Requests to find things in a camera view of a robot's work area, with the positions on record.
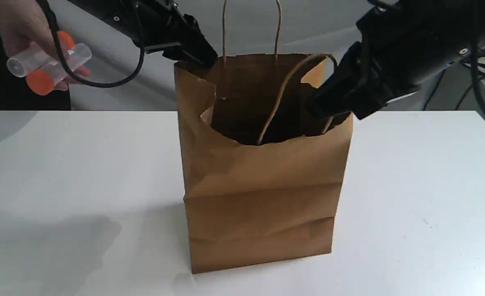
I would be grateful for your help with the person's hand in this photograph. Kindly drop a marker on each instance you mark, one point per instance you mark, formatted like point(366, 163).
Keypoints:
point(22, 24)

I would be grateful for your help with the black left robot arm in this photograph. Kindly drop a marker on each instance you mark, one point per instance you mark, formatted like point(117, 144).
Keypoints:
point(110, 12)

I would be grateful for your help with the clear plastic tube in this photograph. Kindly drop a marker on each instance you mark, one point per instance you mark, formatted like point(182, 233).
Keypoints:
point(34, 58)

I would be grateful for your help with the orange capped tube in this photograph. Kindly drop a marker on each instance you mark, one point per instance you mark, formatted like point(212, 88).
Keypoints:
point(40, 81)

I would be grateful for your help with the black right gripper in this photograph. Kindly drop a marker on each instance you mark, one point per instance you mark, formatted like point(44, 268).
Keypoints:
point(371, 72)

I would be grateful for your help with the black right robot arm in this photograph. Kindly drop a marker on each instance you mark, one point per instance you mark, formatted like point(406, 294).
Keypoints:
point(453, 30)

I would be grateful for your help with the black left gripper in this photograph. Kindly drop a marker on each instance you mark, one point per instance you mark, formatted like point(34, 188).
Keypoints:
point(158, 25)

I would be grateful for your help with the brown paper bag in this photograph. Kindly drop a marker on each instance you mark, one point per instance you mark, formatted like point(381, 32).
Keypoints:
point(262, 177)

